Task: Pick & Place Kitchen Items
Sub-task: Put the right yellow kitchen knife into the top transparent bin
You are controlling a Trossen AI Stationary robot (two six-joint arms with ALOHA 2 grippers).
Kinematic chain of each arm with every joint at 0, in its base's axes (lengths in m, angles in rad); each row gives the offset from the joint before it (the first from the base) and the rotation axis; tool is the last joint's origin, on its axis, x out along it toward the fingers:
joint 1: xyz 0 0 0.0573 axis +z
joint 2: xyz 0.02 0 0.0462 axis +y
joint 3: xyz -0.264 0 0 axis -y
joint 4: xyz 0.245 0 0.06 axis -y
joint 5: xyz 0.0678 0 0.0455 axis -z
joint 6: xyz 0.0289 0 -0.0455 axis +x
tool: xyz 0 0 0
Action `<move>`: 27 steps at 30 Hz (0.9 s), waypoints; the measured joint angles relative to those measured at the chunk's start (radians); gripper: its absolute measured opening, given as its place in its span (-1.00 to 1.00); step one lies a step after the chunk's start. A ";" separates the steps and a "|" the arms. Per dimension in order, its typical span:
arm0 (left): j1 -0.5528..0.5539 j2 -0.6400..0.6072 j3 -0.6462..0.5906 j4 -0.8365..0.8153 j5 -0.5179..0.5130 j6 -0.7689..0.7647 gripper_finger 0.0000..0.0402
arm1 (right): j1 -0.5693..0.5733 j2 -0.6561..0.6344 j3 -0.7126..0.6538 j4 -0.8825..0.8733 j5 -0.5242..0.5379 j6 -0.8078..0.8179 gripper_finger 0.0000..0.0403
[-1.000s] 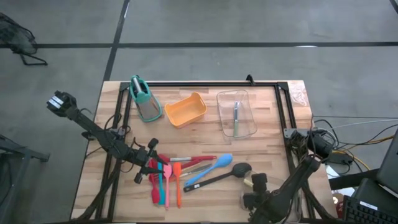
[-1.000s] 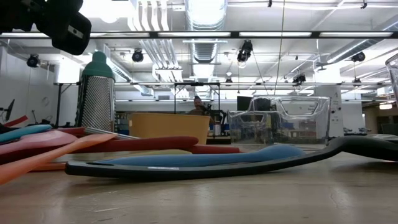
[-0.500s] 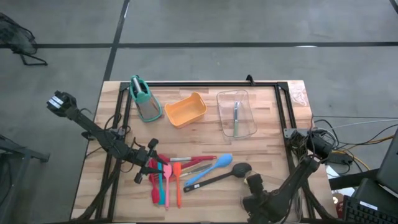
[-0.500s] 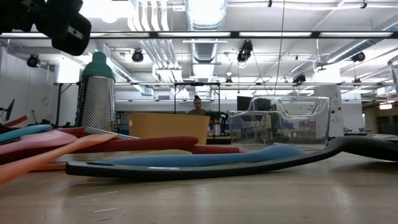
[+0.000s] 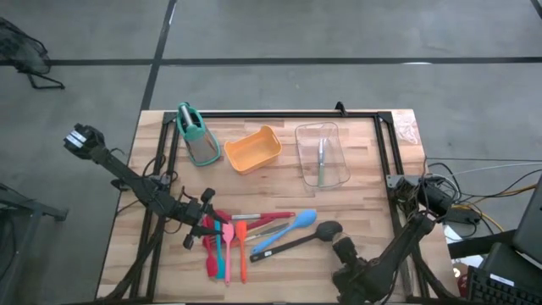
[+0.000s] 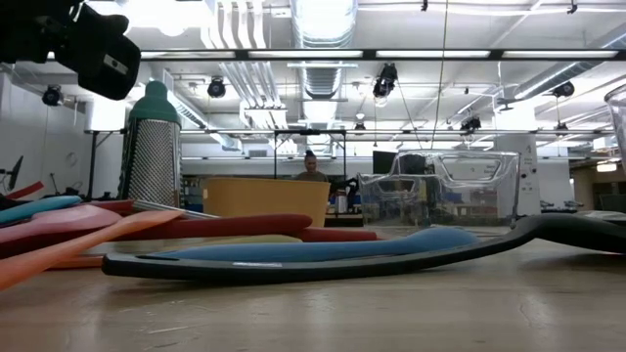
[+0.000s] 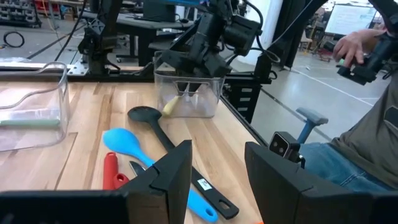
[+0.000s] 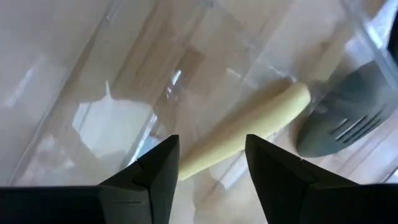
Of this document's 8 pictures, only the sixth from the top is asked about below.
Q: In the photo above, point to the black background workstation frame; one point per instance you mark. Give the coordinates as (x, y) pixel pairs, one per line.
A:
(310, 132)

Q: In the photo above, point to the pink silicone spatula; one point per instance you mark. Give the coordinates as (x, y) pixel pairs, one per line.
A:
(63, 221)

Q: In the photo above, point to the blue silicone spoon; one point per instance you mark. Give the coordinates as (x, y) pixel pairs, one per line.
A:
(342, 247)

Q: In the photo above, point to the red silicone spoon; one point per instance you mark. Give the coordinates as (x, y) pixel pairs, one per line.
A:
(235, 225)

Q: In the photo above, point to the orange silicone spatula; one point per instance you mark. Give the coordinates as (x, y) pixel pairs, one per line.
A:
(73, 248)

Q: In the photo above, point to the white pillar with signs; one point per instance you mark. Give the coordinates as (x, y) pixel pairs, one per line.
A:
(530, 190)

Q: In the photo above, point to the teal silicone spatula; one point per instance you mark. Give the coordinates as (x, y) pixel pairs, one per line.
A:
(34, 207)

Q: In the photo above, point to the red background bar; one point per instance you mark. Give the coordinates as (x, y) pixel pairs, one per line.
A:
(27, 189)

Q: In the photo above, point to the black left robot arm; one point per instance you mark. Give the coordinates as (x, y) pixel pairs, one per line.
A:
(24, 29)

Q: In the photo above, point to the black background monitor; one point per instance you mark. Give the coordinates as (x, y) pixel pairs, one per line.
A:
(384, 162)

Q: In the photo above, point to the yellow plastic bin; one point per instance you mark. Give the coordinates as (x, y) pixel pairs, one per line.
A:
(264, 200)

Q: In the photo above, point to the black aluminium rig frame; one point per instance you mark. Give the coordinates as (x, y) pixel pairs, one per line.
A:
(240, 55)

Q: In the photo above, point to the silver ventilation duct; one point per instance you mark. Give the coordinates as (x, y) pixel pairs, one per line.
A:
(323, 24)

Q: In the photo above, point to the black ceiling spotlight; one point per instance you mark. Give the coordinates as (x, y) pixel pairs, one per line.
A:
(565, 89)
(51, 96)
(384, 83)
(470, 125)
(216, 89)

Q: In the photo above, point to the black background fan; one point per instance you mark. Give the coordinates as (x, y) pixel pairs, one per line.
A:
(15, 173)

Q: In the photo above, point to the black background stand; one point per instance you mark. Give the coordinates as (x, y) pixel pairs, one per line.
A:
(92, 166)

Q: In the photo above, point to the steel bottle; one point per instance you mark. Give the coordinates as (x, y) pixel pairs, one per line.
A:
(341, 203)

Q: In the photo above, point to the red whisk with steel shaft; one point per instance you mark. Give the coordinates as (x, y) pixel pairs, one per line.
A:
(161, 208)

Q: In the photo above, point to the lit wall lamp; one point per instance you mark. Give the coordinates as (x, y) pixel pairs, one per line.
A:
(606, 166)

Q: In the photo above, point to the black plastic spoon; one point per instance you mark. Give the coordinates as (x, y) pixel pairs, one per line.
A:
(293, 273)

